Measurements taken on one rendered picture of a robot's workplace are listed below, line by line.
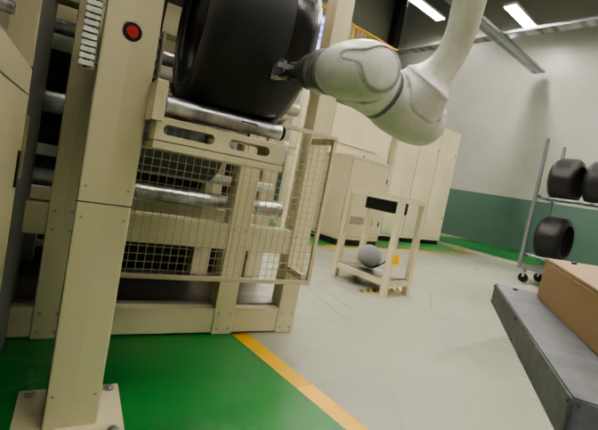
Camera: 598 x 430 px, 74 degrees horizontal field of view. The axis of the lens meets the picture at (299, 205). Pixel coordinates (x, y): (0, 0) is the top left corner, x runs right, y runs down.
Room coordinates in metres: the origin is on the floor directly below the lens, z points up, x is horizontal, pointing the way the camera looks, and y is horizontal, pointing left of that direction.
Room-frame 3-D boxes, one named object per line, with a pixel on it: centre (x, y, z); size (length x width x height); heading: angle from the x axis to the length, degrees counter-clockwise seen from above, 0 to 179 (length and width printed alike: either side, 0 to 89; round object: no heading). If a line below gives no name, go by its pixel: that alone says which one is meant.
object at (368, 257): (3.40, -0.72, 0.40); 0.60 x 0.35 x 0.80; 40
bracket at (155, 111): (1.13, 0.47, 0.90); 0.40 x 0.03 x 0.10; 30
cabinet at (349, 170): (5.88, -0.75, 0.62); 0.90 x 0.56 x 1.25; 130
